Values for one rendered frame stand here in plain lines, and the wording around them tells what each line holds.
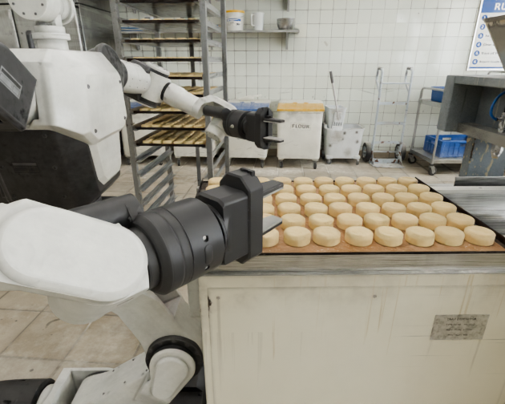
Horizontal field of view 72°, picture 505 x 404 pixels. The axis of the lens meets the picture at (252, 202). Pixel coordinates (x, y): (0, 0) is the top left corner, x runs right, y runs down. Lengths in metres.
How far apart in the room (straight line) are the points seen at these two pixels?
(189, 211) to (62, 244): 0.13
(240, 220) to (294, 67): 4.43
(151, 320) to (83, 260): 0.63
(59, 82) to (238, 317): 0.53
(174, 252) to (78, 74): 0.43
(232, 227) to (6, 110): 0.36
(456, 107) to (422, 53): 3.89
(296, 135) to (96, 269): 3.98
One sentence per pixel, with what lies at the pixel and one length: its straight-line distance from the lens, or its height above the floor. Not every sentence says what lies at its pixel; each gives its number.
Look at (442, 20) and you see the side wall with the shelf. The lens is 5.16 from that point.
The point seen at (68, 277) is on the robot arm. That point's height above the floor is 1.07.
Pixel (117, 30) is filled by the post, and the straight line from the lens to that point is 2.09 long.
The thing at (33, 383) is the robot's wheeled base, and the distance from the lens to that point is 1.30.
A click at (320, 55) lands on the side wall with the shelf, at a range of 4.81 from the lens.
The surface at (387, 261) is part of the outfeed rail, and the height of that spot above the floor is 0.86.
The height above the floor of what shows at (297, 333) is 0.70.
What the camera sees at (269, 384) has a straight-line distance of 0.86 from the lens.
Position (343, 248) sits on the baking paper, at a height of 0.90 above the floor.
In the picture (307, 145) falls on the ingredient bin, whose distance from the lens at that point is 4.25.
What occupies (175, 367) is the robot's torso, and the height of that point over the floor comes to 0.54.
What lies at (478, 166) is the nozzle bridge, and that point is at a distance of 1.31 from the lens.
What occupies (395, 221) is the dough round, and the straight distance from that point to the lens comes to 0.76.
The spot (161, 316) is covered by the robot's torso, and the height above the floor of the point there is 0.65.
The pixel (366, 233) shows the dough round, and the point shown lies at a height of 0.92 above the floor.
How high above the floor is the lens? 1.21
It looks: 22 degrees down
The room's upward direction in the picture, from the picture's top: straight up
